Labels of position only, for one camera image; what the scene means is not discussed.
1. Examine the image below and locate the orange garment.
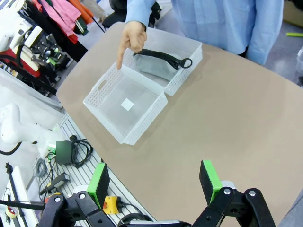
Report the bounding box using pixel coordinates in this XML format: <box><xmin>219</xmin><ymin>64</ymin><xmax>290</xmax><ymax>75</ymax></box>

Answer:
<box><xmin>68</xmin><ymin>0</ymin><xmax>94</xmax><ymax>24</ymax></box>

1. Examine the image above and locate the pink garment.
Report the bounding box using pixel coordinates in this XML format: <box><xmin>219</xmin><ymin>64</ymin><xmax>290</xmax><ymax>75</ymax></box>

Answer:
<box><xmin>32</xmin><ymin>0</ymin><xmax>82</xmax><ymax>36</ymax></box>

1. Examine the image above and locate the black adapter cable bundle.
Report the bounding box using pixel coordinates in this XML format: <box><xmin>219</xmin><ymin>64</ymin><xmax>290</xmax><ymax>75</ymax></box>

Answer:
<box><xmin>71</xmin><ymin>134</ymin><xmax>94</xmax><ymax>167</ymax></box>

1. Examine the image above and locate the grey pouch with black zipper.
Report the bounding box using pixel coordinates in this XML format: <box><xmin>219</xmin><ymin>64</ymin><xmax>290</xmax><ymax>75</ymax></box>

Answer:
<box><xmin>133</xmin><ymin>49</ymin><xmax>193</xmax><ymax>82</ymax></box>

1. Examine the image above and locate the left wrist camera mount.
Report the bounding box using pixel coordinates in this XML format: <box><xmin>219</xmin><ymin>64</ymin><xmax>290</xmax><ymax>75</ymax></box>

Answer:
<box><xmin>24</xmin><ymin>25</ymin><xmax>44</xmax><ymax>47</ymax></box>

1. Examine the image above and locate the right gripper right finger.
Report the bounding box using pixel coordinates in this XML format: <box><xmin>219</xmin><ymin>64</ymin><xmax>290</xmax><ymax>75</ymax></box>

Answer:
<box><xmin>194</xmin><ymin>159</ymin><xmax>276</xmax><ymax>227</ymax></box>

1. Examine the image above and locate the white perforated plastic basket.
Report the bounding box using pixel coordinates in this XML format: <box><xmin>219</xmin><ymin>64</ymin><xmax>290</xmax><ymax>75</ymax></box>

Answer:
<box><xmin>123</xmin><ymin>27</ymin><xmax>204</xmax><ymax>97</ymax></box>

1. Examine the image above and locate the small white cylinder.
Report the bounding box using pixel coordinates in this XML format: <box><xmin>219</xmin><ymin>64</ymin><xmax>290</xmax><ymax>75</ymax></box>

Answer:
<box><xmin>71</xmin><ymin>185</ymin><xmax>89</xmax><ymax>195</ymax></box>

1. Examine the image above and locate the dark power adapter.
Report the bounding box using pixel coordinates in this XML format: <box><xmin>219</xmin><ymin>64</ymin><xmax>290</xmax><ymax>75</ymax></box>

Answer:
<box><xmin>55</xmin><ymin>140</ymin><xmax>73</xmax><ymax>166</ymax></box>

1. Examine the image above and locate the grey black handheld switch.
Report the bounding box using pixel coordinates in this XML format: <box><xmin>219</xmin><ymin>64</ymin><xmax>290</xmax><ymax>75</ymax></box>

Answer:
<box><xmin>39</xmin><ymin>172</ymin><xmax>71</xmax><ymax>196</ymax></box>

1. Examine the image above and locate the person in blue shirt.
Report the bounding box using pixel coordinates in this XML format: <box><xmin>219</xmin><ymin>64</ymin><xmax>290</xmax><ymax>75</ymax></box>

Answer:
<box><xmin>170</xmin><ymin>0</ymin><xmax>285</xmax><ymax>57</ymax></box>

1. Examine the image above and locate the person's left forearm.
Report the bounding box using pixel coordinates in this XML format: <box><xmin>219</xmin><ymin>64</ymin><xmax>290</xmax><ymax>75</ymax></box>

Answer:
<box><xmin>246</xmin><ymin>14</ymin><xmax>285</xmax><ymax>66</ymax></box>

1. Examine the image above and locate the black conduit on left arm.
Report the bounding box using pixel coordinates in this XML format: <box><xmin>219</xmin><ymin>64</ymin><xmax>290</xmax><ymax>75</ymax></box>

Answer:
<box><xmin>0</xmin><ymin>42</ymin><xmax>59</xmax><ymax>95</ymax></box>

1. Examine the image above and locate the grey slotted base table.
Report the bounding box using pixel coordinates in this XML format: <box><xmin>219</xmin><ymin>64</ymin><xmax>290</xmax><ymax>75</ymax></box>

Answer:
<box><xmin>35</xmin><ymin>111</ymin><xmax>154</xmax><ymax>227</ymax></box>

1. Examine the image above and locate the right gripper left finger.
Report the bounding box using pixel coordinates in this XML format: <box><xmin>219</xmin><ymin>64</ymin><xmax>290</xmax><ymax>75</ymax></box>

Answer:
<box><xmin>41</xmin><ymin>162</ymin><xmax>112</xmax><ymax>227</ymax></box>

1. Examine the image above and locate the white perforated basket with sticker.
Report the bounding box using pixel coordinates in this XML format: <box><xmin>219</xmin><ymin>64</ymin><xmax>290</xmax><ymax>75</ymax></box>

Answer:
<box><xmin>82</xmin><ymin>62</ymin><xmax>169</xmax><ymax>146</ymax></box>

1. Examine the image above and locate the yellow emergency stop box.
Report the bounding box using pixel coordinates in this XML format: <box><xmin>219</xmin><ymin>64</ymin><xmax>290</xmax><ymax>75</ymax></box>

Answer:
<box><xmin>103</xmin><ymin>195</ymin><xmax>123</xmax><ymax>215</ymax></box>
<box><xmin>45</xmin><ymin>192</ymin><xmax>63</xmax><ymax>204</ymax></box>

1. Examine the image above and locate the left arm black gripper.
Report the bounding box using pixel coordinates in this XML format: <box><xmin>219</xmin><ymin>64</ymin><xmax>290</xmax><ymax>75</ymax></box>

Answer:
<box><xmin>30</xmin><ymin>34</ymin><xmax>69</xmax><ymax>70</ymax></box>

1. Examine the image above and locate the person's right forearm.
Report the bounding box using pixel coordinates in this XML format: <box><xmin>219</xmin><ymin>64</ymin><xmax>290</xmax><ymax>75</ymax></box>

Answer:
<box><xmin>125</xmin><ymin>0</ymin><xmax>157</xmax><ymax>32</ymax></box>

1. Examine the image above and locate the brown cardboard box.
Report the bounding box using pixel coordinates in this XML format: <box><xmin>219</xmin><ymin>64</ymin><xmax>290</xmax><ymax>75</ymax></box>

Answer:
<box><xmin>283</xmin><ymin>0</ymin><xmax>303</xmax><ymax>24</ymax></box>

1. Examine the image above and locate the black chair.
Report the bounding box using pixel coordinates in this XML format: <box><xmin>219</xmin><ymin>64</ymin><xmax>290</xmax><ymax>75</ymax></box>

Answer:
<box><xmin>103</xmin><ymin>10</ymin><xmax>128</xmax><ymax>28</ymax></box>

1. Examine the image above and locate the person's right hand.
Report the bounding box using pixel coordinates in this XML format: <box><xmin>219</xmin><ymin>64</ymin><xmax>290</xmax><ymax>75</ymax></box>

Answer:
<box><xmin>116</xmin><ymin>20</ymin><xmax>148</xmax><ymax>70</ymax></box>

